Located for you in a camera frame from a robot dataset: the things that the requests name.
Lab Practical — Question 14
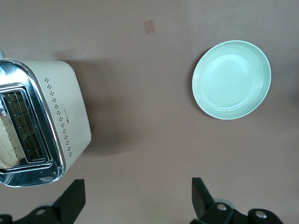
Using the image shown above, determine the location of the cream and chrome toaster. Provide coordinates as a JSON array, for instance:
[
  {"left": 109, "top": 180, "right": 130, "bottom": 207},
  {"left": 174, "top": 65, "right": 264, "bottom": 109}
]
[{"left": 0, "top": 48, "right": 92, "bottom": 189}]

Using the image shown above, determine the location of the toasted bread slice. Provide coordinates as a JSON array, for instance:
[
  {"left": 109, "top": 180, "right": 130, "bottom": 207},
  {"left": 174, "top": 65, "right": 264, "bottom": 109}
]
[{"left": 0, "top": 112, "right": 21, "bottom": 169}]

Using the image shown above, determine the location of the light green round plate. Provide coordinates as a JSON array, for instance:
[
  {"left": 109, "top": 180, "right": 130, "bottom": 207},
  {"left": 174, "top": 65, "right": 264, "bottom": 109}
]
[{"left": 192, "top": 40, "right": 272, "bottom": 121}]

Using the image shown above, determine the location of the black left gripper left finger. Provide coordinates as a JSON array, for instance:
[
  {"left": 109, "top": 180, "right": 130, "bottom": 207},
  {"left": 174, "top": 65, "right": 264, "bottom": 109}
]
[{"left": 0, "top": 179, "right": 86, "bottom": 224}]

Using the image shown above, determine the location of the brown square tape patch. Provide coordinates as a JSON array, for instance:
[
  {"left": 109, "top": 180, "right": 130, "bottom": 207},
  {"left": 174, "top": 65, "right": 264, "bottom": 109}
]
[{"left": 142, "top": 20, "right": 156, "bottom": 35}]

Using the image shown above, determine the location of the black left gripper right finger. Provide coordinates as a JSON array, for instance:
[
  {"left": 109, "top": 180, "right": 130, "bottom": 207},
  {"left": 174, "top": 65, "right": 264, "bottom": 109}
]
[{"left": 190, "top": 177, "right": 283, "bottom": 224}]

